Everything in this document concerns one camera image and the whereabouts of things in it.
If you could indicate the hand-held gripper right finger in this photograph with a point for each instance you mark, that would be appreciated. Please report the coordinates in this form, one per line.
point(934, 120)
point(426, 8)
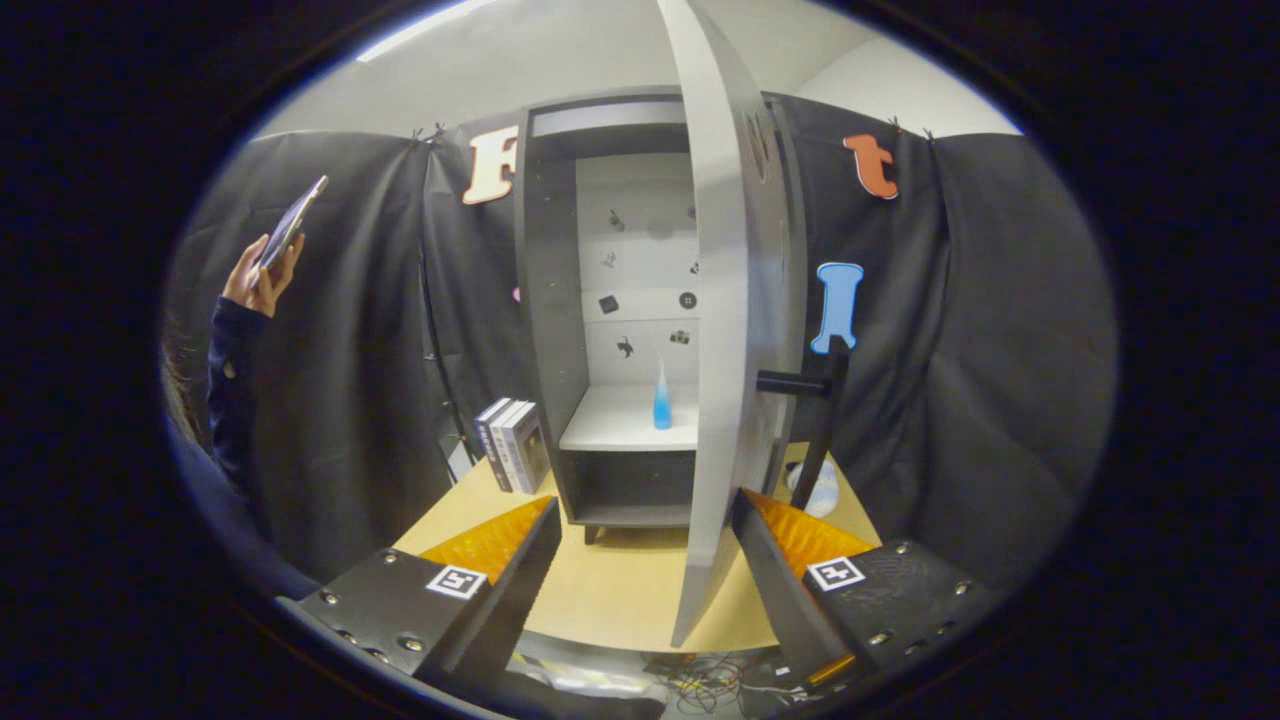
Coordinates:
point(775, 600)

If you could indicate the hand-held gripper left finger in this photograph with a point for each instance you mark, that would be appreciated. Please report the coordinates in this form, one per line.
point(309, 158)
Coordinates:
point(515, 600)

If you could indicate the white blue cone bottle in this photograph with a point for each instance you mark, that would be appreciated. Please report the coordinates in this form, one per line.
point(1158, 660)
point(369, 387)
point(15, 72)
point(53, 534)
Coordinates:
point(662, 405)

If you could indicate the grey cover book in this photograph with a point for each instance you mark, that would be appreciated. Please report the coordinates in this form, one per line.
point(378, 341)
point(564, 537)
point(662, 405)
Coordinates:
point(530, 450)

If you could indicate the dark blue book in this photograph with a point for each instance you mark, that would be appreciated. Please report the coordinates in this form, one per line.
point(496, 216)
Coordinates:
point(492, 445)

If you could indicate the grey cabinet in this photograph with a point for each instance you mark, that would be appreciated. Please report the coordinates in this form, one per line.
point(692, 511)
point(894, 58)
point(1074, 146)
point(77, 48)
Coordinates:
point(545, 300)

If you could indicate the black backdrop cloth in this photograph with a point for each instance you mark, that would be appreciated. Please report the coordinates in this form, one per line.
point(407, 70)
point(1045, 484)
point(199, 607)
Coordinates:
point(1000, 350)

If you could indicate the smartphone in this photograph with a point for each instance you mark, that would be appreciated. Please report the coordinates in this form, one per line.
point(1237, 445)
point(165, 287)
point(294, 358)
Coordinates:
point(290, 225)

